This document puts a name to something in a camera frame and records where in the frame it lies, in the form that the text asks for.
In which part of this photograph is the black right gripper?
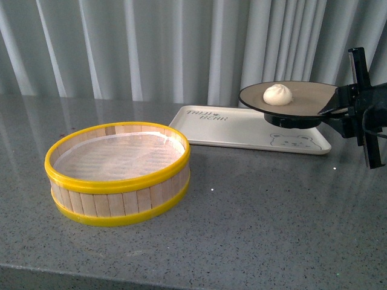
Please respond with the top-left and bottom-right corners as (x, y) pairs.
(320, 47), (386, 169)

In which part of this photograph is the brown plate with black rim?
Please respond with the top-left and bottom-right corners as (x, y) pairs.
(239, 81), (336, 129)

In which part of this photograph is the white steamed bun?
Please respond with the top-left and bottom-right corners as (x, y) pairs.
(263, 83), (293, 106)

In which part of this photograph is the cream bear serving tray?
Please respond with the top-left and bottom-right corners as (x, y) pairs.
(169, 105), (331, 155)

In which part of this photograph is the grey pleated curtain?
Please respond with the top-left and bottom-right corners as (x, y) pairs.
(1, 1), (386, 106)

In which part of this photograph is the white steamer liner paper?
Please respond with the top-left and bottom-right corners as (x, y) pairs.
(53, 132), (185, 181)

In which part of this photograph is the yellow rimmed bamboo steamer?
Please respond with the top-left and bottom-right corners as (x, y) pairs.
(44, 121), (190, 227)

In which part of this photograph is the black cable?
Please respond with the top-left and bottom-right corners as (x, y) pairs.
(361, 107), (387, 138)

